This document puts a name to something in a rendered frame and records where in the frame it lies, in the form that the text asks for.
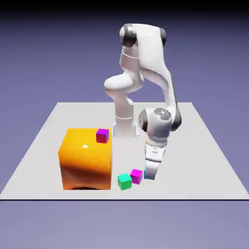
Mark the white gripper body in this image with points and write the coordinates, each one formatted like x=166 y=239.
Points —
x=152 y=169

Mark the small cyan cube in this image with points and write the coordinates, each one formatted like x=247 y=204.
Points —
x=144 y=172

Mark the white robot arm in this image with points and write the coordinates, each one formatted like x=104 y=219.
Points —
x=151 y=58

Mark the small magenta cube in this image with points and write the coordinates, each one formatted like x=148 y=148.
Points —
x=102 y=135
x=136 y=176

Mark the small green cube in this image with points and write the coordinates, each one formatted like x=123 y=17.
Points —
x=124 y=181

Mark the large orange box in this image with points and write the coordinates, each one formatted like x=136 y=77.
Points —
x=85 y=159

